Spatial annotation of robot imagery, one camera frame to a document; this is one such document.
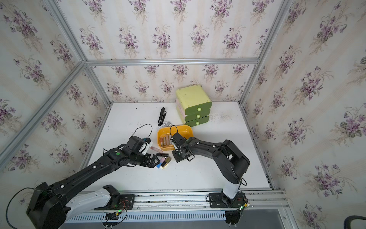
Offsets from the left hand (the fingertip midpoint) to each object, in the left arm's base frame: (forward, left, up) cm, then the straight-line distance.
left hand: (155, 162), depth 78 cm
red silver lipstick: (+17, -1, -8) cm, 19 cm away
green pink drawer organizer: (+31, -22, +14) cm, 41 cm away
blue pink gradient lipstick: (+3, -3, -6) cm, 8 cm away
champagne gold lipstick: (+18, -3, -7) cm, 20 cm away
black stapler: (+40, 0, -5) cm, 40 cm away
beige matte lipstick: (+18, -5, -7) cm, 20 cm away
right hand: (+6, -13, -8) cm, 17 cm away
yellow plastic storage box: (+24, -3, -8) cm, 26 cm away
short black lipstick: (+8, -2, -7) cm, 11 cm away
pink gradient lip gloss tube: (+12, +2, -8) cm, 15 cm away
